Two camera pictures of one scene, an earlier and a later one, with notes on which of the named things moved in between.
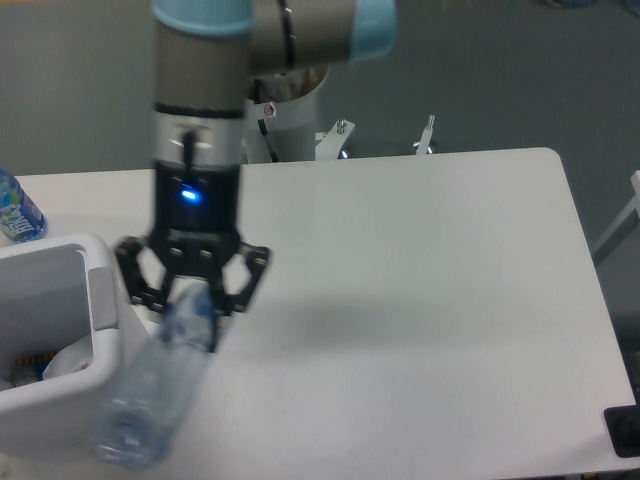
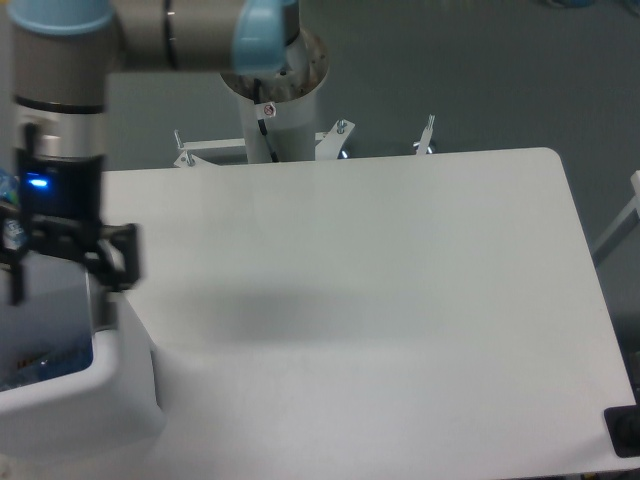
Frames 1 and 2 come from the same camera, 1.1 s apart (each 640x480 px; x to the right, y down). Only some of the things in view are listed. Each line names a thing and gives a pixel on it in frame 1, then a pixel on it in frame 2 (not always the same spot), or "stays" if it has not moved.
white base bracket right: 426,136 stays
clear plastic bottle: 141,419 -> 50,332
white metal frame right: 627,222 stays
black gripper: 195,222 -> 61,200
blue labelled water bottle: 21,220 stays
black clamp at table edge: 623,427 stays
